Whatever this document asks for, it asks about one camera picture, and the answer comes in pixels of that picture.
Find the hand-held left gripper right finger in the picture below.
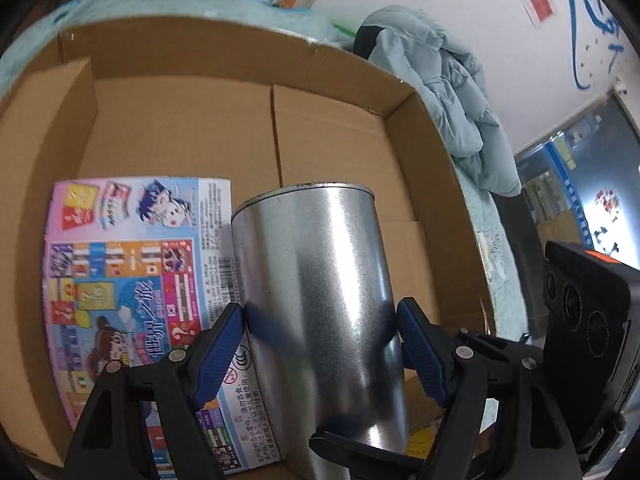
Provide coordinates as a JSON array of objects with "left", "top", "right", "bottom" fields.
[{"left": 396, "top": 297, "right": 583, "bottom": 480}]

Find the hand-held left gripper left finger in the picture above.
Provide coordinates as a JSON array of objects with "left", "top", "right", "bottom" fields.
[{"left": 64, "top": 302, "right": 246, "bottom": 480}]

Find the silver metal can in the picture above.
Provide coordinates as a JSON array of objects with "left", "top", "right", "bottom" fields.
[{"left": 231, "top": 182, "right": 412, "bottom": 480}]

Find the brown cardboard box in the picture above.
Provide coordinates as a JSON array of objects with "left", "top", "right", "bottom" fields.
[{"left": 0, "top": 19, "right": 497, "bottom": 480}]

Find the colorful printed cartoon box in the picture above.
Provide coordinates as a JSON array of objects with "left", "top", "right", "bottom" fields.
[{"left": 42, "top": 176, "right": 273, "bottom": 479}]

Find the glass door with posters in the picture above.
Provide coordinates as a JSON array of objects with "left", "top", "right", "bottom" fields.
[{"left": 515, "top": 87, "right": 640, "bottom": 311}]

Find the light blue puffer jacket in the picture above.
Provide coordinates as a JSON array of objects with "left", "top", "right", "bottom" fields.
[{"left": 354, "top": 5, "right": 522, "bottom": 197}]

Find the teal blanket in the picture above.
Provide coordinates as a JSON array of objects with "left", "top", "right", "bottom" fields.
[{"left": 0, "top": 0, "right": 526, "bottom": 351}]

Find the blue wall decal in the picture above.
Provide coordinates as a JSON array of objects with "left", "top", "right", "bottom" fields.
[{"left": 552, "top": 0, "right": 628, "bottom": 90}]

